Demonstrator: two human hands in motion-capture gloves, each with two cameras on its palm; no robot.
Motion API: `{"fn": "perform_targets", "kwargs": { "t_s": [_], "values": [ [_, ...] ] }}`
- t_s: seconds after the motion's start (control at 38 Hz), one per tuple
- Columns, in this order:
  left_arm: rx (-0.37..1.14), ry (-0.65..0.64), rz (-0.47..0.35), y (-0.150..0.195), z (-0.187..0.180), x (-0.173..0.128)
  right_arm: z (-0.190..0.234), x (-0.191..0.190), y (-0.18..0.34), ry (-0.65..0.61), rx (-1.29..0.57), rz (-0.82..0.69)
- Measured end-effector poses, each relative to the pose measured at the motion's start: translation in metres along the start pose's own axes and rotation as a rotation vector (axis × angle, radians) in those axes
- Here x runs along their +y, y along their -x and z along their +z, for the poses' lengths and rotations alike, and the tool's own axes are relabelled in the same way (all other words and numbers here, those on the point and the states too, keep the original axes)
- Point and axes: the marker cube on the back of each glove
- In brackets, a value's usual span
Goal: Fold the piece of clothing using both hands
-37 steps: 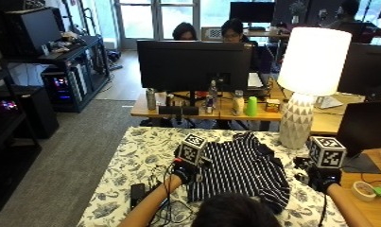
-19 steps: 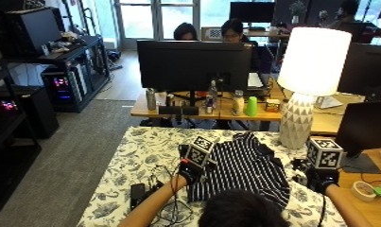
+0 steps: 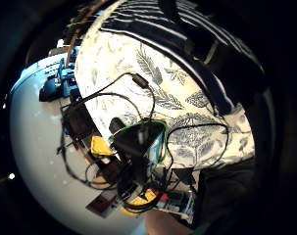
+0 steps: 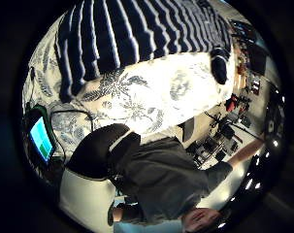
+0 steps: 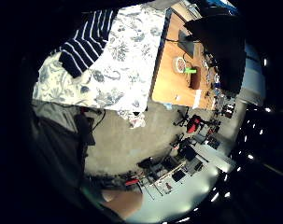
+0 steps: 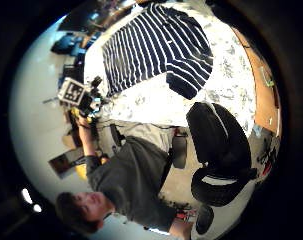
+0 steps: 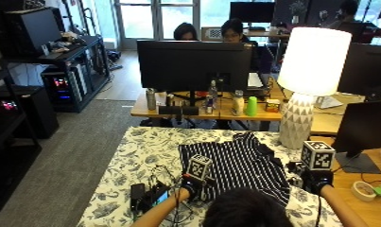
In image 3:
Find thin black looped cable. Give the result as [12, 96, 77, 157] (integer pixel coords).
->
[166, 122, 231, 172]

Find black device box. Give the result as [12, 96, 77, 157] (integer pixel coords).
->
[61, 103, 97, 145]

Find black cable with ferrite bead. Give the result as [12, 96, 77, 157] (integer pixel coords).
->
[60, 71, 157, 123]

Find black tangled cable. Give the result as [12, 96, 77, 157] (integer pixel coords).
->
[55, 107, 120, 192]

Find the person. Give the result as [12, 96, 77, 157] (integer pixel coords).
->
[191, 158, 264, 235]

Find yellow block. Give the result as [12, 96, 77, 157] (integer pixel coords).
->
[89, 135, 116, 158]

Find brown flat panel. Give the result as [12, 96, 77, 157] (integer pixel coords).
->
[85, 189, 121, 218]

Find white leaf print cloth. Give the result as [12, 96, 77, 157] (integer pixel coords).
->
[74, 0, 256, 170]

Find blue equipment box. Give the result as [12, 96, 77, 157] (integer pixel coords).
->
[39, 45, 82, 103]

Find yellow black tape roll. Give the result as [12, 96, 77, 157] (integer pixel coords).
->
[120, 188, 159, 218]

